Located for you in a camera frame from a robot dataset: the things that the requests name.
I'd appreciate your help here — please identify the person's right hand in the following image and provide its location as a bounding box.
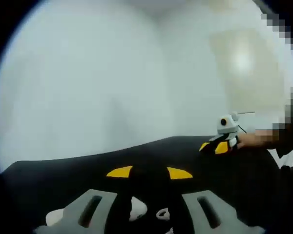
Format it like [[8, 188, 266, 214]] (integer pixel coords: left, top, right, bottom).
[[236, 133, 257, 149]]

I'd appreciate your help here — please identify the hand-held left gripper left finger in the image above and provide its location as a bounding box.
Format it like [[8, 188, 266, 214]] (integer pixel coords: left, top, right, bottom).
[[34, 165, 135, 234]]

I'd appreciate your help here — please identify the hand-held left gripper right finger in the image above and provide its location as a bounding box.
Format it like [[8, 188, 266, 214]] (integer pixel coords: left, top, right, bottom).
[[166, 166, 266, 234]]

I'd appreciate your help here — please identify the white earphone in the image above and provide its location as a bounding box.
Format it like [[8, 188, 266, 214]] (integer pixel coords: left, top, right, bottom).
[[156, 208, 169, 221]]

